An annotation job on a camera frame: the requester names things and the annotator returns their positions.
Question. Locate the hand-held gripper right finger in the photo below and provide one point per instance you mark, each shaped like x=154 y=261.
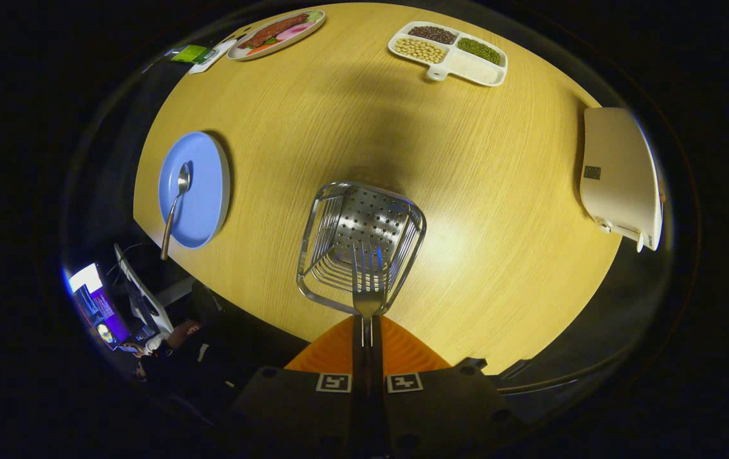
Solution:
x=441 y=414

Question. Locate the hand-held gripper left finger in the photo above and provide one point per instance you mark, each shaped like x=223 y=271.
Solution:
x=300 y=414

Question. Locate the white slanted panel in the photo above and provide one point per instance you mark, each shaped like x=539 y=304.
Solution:
x=141 y=296

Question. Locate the lit computer screen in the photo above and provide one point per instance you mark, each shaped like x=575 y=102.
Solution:
x=93 y=296

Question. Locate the blue round plate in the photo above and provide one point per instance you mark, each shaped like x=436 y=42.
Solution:
x=206 y=191

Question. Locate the white toaster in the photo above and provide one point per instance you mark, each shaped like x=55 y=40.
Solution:
x=619 y=172

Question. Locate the white divided tray of beans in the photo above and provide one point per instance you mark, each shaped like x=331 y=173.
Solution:
x=447 y=54

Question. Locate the white square coaster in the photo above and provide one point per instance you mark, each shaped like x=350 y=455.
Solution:
x=219 y=52

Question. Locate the green label drink bottle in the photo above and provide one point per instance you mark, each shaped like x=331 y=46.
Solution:
x=191 y=53

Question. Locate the plate of meat and vegetables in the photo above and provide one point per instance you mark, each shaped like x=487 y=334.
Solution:
x=275 y=32

